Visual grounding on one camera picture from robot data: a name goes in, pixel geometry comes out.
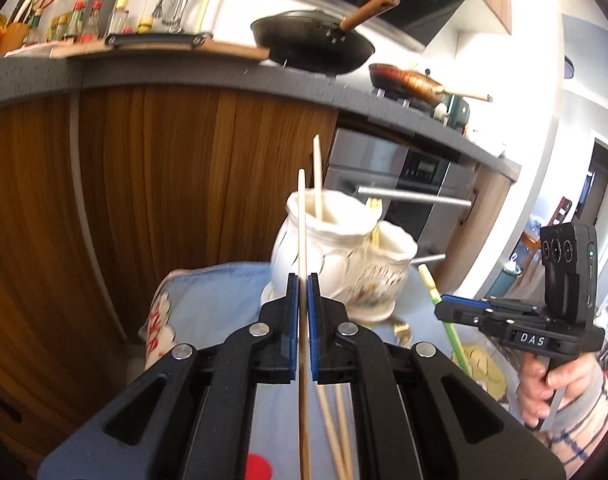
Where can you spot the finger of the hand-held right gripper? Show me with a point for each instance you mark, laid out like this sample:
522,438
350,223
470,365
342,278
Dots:
464,316
464,300

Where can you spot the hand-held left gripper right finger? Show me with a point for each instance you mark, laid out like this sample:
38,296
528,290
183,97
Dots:
313,340

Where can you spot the wooden kitchen cabinet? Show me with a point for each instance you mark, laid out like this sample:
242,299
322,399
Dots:
158,185

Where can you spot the white ceramic double utensil holder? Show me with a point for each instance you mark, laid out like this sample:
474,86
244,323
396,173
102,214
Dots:
344,255

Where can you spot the narrow wooden cabinet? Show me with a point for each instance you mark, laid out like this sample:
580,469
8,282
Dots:
484,210

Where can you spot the clear bottle with yellow cap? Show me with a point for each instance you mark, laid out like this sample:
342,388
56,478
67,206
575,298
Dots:
118,17

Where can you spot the wooden chair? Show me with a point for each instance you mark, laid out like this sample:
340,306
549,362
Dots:
564,210

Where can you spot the wooden knife block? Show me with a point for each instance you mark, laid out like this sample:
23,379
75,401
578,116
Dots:
14,39

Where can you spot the wooden chopstick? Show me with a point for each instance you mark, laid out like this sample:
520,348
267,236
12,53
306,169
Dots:
317,175
344,425
329,425
302,220

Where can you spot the copper frying pan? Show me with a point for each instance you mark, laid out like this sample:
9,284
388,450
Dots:
404,80

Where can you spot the person's right hand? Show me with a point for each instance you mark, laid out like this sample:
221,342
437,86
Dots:
534,390

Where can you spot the red capped sauce bottle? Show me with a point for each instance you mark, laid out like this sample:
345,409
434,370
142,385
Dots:
77,22
92,22

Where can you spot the stainless steel oven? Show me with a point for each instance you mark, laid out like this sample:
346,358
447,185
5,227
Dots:
399,170

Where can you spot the person's right forearm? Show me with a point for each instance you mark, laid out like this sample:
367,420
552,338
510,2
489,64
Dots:
584,435

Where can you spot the wooden cutting board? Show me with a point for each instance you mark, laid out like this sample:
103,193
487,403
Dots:
223,51

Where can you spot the light blue printed cloth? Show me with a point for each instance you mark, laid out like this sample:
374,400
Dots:
223,305

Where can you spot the black tray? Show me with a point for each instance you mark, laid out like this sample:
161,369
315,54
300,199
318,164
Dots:
158,40

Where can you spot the teal cup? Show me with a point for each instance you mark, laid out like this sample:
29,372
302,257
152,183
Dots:
504,277

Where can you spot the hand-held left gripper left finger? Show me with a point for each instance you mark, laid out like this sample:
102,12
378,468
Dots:
294,340

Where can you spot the grey kitchen countertop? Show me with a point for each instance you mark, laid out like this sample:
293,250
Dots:
183,72

